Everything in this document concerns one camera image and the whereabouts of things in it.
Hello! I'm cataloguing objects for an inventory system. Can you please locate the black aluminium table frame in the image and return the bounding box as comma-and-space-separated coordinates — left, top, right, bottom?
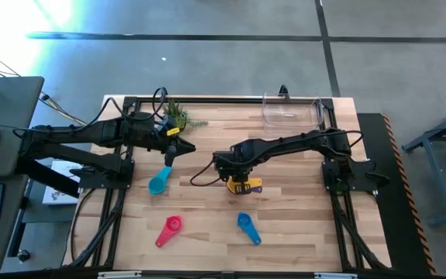
62, 95, 393, 272

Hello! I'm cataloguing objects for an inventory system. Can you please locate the pink measuring cup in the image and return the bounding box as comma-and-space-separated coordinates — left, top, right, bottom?
154, 215, 184, 249

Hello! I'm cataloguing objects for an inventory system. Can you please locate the blue measuring cup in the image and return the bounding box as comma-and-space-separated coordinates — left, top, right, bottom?
236, 212, 262, 246

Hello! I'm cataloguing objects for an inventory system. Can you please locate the teal measuring cup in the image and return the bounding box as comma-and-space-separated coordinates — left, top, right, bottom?
148, 165, 174, 195

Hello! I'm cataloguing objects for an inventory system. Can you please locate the black hazard-striped floor mat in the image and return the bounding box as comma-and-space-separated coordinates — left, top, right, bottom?
356, 112, 437, 275

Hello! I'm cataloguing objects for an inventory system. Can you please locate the white printed box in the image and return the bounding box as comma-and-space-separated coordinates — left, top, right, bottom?
42, 160, 84, 205

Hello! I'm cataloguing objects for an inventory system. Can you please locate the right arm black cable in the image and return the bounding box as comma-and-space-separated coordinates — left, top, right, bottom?
189, 157, 224, 188

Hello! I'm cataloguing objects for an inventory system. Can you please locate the black diagonal support beam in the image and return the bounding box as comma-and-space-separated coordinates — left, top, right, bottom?
15, 157, 81, 199

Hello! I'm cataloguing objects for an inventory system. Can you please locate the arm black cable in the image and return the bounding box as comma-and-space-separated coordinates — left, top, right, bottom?
189, 157, 224, 188
89, 86, 169, 126

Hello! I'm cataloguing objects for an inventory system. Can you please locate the small potted succulent plant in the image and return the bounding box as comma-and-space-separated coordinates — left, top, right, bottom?
166, 98, 210, 133

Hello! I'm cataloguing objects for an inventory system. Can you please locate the white metal bracket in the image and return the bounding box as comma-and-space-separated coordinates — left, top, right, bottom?
314, 272, 359, 279
98, 270, 142, 279

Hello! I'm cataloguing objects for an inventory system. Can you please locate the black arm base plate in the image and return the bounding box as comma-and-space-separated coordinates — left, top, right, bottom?
322, 159, 379, 191
78, 158, 136, 191

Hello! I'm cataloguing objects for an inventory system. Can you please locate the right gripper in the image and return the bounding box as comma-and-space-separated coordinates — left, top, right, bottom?
212, 149, 256, 195

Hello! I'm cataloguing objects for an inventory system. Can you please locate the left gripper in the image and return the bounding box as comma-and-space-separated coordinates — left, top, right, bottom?
149, 114, 197, 168

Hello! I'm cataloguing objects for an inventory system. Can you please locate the floor cable bundle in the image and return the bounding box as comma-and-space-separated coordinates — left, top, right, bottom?
38, 91, 88, 127

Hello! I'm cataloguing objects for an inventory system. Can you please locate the blue-grey metal stand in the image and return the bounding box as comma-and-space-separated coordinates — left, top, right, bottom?
402, 101, 446, 228

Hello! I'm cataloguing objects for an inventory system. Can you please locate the clear plastic basket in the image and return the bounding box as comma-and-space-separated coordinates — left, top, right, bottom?
262, 91, 324, 135

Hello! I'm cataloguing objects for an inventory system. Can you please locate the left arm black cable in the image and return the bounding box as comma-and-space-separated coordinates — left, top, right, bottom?
89, 86, 169, 126

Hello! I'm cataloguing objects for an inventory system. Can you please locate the grey side desk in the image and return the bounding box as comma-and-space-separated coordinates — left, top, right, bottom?
0, 76, 45, 274

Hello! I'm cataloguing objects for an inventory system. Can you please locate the yellow measuring cup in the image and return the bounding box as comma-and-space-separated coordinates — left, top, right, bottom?
225, 177, 263, 196

